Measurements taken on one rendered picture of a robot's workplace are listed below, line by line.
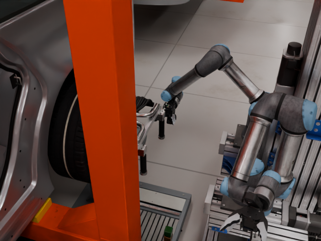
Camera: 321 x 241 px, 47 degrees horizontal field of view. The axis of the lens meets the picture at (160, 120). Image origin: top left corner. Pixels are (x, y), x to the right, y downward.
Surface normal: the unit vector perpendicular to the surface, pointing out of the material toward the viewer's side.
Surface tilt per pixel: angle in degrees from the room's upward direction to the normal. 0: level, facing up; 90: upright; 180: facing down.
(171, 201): 0
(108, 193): 90
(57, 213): 0
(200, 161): 0
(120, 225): 90
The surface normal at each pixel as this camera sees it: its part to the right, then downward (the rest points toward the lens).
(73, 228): -0.31, 0.57
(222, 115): 0.00, -0.79
